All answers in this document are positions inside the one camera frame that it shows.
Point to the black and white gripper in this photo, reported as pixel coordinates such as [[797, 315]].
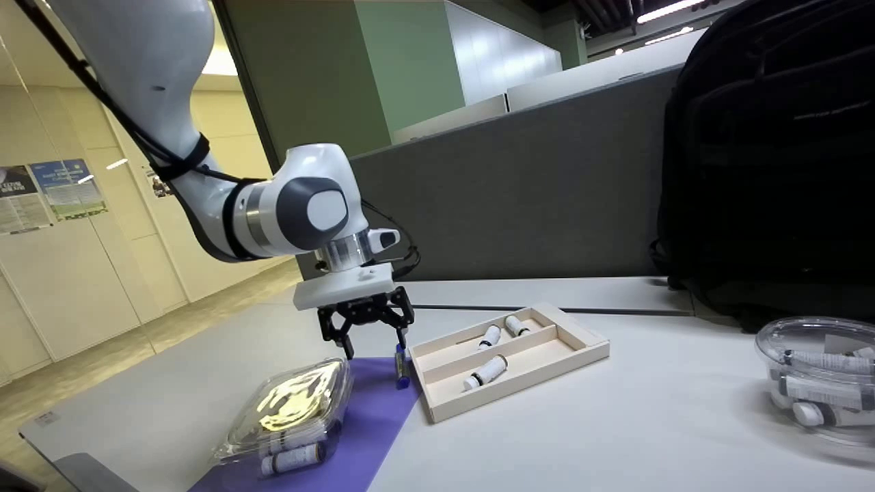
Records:
[[351, 287]]

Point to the blue marker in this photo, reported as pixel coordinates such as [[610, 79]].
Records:
[[399, 369]]

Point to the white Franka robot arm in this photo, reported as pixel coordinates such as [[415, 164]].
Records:
[[146, 54]]

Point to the grey white marker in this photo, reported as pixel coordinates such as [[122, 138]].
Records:
[[295, 457], [518, 326], [822, 358], [295, 438], [488, 369], [806, 416], [823, 392], [489, 334]]

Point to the wooden compartment box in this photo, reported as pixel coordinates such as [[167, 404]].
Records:
[[508, 386]]

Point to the purple mat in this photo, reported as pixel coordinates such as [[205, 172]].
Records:
[[364, 431]]

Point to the clear plastic container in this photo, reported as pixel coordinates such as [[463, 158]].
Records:
[[291, 399]]

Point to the grey desk partition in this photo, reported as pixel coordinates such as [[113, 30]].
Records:
[[529, 200]]

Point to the green pillar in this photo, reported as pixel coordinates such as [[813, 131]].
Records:
[[399, 62]]

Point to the ceiling tube light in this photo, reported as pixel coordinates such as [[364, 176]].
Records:
[[670, 9]]

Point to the clear round bowl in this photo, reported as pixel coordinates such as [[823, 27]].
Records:
[[822, 382]]

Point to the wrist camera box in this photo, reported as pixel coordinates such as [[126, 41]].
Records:
[[377, 240]]

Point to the small wall photo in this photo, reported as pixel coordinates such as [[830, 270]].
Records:
[[158, 187]]

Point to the blue green wall poster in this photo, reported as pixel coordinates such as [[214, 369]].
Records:
[[68, 187]]

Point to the wall poster with dark header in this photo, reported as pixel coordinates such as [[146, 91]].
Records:
[[18, 196]]

